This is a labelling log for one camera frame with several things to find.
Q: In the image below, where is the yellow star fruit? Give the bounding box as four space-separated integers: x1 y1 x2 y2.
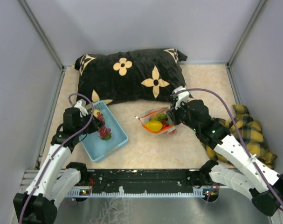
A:
145 120 163 133

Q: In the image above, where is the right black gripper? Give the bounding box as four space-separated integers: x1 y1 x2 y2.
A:
166 98 200 132

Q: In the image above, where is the purple grape bunch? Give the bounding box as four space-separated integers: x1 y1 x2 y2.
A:
96 112 112 140

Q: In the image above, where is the light blue plastic basket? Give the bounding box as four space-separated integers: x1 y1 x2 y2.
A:
80 100 129 162

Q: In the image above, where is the yellow black plaid cloth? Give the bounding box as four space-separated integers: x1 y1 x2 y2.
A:
202 105 277 169

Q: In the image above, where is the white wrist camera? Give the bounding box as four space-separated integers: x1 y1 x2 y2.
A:
73 99 89 118
172 86 191 110

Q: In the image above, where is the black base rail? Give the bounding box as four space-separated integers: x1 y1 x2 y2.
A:
67 169 220 202

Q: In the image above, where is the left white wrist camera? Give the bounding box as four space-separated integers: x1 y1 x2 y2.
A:
73 99 89 118

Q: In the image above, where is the clear zip top bag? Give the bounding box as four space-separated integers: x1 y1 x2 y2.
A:
135 107 177 135

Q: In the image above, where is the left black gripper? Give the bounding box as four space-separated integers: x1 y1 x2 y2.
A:
76 110 105 135

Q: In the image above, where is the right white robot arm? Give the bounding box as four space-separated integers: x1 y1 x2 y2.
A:
168 100 283 217

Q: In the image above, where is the red strawberry bunch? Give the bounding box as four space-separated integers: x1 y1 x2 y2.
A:
154 113 177 134

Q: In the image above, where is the black flower pattern pillow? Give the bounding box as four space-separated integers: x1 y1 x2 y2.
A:
73 48 188 105

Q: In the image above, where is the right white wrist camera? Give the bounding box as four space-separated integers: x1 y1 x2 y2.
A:
172 86 191 110

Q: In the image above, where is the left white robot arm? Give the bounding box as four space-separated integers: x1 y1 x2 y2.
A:
13 106 103 224

